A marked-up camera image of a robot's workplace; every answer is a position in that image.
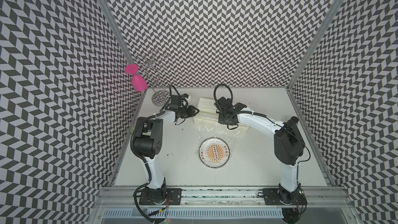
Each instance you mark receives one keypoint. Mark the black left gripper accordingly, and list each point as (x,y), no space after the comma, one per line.
(192,112)

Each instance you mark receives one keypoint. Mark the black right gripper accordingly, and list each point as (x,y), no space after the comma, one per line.
(222,122)

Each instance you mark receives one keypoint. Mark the cream plastic wrap dispenser box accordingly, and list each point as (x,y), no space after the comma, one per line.
(207,118)

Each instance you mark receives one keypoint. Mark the clear plastic wrap sheet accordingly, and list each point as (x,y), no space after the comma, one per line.
(230,137)

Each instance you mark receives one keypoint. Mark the white plate with orange pattern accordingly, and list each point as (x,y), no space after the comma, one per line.
(214,152)

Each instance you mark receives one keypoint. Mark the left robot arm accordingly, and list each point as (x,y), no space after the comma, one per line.
(147,139)

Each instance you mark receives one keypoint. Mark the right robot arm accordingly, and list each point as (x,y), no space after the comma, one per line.
(288,142)

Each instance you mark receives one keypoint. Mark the pink plastic wine glass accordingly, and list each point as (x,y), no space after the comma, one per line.
(138,82)

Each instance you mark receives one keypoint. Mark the glass jar with black lid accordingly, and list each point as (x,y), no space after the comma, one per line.
(293,120)

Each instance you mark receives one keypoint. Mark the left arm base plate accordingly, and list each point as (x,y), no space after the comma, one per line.
(172,196)

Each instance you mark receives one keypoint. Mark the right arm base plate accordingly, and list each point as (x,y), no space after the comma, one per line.
(280,196)

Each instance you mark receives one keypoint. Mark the aluminium front rail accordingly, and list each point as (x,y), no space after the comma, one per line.
(255,196)

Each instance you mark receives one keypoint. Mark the left aluminium corner post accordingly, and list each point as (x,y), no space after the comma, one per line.
(115,29)

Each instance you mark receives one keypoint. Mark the aluminium corner post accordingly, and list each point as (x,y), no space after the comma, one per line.
(333,11)
(115,29)

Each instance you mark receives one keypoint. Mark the right aluminium corner post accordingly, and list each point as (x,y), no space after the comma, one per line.
(333,11)

